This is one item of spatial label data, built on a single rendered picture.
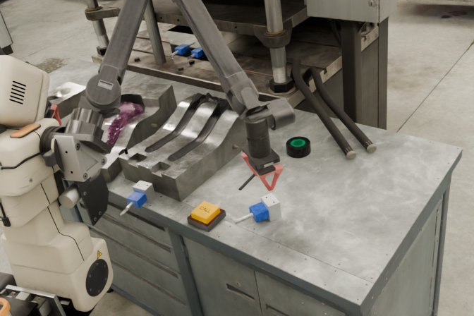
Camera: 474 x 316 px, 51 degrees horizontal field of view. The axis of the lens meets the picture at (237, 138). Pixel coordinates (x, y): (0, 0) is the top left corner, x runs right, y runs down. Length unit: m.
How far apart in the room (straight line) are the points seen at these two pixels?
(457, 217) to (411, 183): 1.15
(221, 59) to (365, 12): 0.78
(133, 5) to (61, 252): 0.65
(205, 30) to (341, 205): 0.61
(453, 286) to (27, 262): 1.67
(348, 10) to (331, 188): 0.72
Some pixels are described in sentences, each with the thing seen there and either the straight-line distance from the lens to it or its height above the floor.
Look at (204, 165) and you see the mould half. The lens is 1.58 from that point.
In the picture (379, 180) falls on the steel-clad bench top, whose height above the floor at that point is 0.80.
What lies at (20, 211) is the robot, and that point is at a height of 1.06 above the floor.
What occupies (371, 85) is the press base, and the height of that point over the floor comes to 0.49.
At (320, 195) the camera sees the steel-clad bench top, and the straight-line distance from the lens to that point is 1.49.
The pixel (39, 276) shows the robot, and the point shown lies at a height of 0.79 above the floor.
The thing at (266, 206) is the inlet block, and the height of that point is 0.85.
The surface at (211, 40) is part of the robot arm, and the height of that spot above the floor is 1.29.
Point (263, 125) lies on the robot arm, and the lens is 1.24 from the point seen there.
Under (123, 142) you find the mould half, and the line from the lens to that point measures 1.80.
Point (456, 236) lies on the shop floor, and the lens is 2.57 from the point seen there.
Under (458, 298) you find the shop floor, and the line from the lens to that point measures 2.32.
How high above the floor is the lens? 1.74
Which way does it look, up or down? 31 degrees down
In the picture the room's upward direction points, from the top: 10 degrees counter-clockwise
